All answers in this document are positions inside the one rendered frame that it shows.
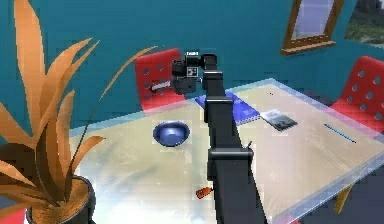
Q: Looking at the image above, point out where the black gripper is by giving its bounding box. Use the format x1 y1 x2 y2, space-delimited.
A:
149 59 198 96

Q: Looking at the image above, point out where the glass top table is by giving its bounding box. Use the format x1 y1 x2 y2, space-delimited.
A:
68 77 384 224

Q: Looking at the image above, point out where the wooden framed window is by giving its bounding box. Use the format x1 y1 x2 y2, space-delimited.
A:
280 0 346 56

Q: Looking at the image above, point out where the grey book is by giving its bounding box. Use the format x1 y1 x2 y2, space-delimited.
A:
259 108 299 132

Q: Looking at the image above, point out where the orange house plant in pot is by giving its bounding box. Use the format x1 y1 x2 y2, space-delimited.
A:
0 0 158 224

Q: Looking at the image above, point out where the dark blue pencil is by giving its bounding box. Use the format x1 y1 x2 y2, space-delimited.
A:
323 123 357 145

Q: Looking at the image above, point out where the small orange bottle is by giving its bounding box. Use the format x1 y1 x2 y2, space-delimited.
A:
195 186 214 200

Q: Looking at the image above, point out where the red chair with holes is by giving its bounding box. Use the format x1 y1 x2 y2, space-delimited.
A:
134 47 188 112
329 55 384 134

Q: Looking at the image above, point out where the landscape wall picture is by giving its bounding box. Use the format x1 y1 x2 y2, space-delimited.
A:
343 0 384 48

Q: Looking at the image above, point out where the blue bowl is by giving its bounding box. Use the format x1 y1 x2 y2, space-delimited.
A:
152 120 191 148

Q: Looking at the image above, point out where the blue notebook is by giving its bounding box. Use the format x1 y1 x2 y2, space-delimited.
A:
194 91 262 126

